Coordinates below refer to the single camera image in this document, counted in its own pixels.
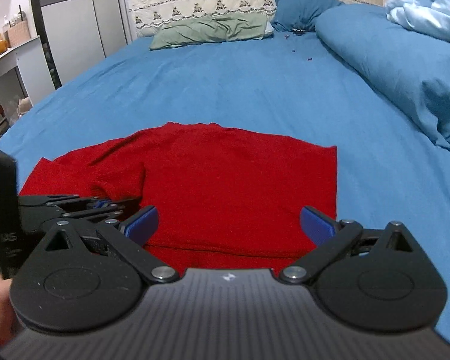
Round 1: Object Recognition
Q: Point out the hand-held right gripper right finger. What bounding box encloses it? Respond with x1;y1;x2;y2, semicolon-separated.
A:
279;205;419;285

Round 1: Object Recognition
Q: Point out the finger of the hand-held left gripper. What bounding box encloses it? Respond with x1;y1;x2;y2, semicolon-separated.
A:
45;197;142;230
18;194;111;211

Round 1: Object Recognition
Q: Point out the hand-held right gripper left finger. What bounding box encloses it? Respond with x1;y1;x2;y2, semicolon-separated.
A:
41;205;180;285

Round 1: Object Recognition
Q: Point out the red knit sweater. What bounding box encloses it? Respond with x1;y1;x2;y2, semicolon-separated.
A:
19;122;338;271

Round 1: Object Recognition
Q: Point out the white desk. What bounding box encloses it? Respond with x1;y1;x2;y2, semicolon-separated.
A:
0;35;42;128

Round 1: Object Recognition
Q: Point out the bed with blue sheet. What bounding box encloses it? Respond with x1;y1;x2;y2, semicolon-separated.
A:
0;30;450;349

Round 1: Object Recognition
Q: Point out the wicker basket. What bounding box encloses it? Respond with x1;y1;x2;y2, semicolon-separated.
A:
7;20;30;47

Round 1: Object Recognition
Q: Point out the grey and white wardrobe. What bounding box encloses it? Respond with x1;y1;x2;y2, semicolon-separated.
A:
29;0;133;89

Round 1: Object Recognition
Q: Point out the blue duvet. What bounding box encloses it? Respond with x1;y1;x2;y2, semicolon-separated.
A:
315;5;450;154

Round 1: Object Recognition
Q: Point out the green pillow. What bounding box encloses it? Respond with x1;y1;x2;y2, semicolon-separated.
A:
149;12;274;51

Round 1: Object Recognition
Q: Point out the cream embroidered pillow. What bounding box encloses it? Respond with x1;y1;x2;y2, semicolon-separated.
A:
131;0;279;39

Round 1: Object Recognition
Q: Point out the dark blue pillow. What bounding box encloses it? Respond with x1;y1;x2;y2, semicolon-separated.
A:
272;0;346;34

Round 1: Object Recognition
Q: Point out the light blue blanket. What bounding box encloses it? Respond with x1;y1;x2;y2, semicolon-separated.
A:
384;0;450;50

